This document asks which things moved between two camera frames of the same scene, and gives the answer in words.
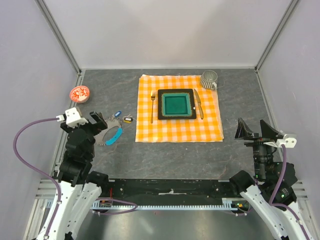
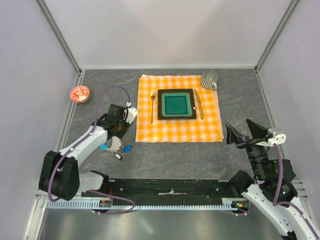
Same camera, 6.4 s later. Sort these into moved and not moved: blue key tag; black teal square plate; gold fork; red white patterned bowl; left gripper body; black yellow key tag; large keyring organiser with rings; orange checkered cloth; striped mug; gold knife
Moved: black yellow key tag; large keyring organiser with rings; left gripper body; blue key tag
Not moved: gold fork; red white patterned bowl; striped mug; black teal square plate; orange checkered cloth; gold knife
